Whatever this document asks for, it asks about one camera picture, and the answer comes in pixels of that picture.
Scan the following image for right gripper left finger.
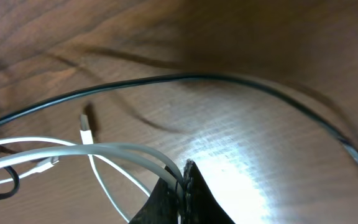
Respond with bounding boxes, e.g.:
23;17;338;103
129;177;180;224

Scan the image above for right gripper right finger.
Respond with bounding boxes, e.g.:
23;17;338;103
182;159;234;224

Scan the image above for black usb cable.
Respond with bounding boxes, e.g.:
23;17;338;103
0;73;358;202

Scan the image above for white usb cable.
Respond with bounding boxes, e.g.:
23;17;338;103
0;114;186;223

